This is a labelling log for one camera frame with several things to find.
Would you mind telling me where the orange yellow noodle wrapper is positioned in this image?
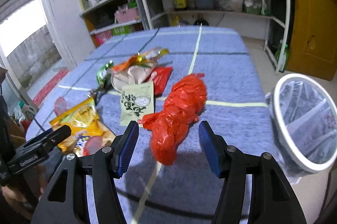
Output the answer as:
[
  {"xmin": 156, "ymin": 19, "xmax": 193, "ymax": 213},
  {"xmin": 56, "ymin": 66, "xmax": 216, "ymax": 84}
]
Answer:
[{"xmin": 111, "ymin": 46, "xmax": 170, "ymax": 73}]

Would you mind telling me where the red flat packet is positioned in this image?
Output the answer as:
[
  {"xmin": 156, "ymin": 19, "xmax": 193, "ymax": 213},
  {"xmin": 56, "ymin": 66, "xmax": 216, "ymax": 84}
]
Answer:
[{"xmin": 147, "ymin": 66, "xmax": 173, "ymax": 96}]

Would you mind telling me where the pale green snack packet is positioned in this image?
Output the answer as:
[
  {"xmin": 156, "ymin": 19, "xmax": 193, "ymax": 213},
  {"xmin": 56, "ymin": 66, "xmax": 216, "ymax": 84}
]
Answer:
[{"xmin": 120, "ymin": 81, "xmax": 154, "ymax": 127}]

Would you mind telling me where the green glass bottle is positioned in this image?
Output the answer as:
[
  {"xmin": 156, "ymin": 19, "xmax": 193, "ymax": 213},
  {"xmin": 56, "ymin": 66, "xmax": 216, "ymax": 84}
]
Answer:
[{"xmin": 275, "ymin": 41, "xmax": 289, "ymax": 73}]

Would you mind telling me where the yellow power strip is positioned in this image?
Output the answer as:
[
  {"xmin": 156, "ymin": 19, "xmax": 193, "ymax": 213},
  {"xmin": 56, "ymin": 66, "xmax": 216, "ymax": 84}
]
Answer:
[{"xmin": 79, "ymin": 0, "xmax": 90, "ymax": 11}]

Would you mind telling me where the pink plastic basket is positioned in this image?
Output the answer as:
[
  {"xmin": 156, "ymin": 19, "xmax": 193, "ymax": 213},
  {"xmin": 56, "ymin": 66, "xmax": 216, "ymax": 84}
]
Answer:
[{"xmin": 114, "ymin": 7, "xmax": 140, "ymax": 23}]

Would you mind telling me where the red plastic bag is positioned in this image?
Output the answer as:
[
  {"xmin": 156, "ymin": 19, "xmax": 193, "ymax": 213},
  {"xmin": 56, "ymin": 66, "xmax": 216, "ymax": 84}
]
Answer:
[{"xmin": 142, "ymin": 73, "xmax": 207, "ymax": 166}]

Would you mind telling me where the green snack bag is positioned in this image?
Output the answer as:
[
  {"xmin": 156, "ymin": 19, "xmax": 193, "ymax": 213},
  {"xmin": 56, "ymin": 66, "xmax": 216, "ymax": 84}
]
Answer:
[{"xmin": 96, "ymin": 59, "xmax": 114, "ymax": 89}]

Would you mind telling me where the person's left hand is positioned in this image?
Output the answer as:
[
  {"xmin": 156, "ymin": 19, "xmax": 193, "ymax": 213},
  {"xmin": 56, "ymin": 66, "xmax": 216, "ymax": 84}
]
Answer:
[{"xmin": 1, "ymin": 166, "xmax": 47, "ymax": 221}]

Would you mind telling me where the yellow wooden door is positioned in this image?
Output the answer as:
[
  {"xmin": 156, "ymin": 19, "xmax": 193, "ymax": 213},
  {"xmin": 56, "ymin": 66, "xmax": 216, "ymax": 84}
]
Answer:
[{"xmin": 287, "ymin": 0, "xmax": 336, "ymax": 81}]

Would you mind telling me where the white metal shelf unit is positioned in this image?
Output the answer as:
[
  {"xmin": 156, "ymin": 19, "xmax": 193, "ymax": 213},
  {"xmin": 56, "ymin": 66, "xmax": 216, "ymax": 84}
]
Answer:
[{"xmin": 81, "ymin": 0, "xmax": 293, "ymax": 68}]

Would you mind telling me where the white rim trash bin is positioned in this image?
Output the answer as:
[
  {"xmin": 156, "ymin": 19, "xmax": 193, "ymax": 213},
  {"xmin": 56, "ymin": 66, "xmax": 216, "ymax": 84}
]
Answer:
[{"xmin": 266, "ymin": 73, "xmax": 336, "ymax": 179}]

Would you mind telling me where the yellow chip bag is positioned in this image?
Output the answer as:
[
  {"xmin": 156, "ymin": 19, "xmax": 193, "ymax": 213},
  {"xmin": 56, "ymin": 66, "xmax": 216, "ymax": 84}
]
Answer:
[{"xmin": 50, "ymin": 97, "xmax": 116, "ymax": 157}]

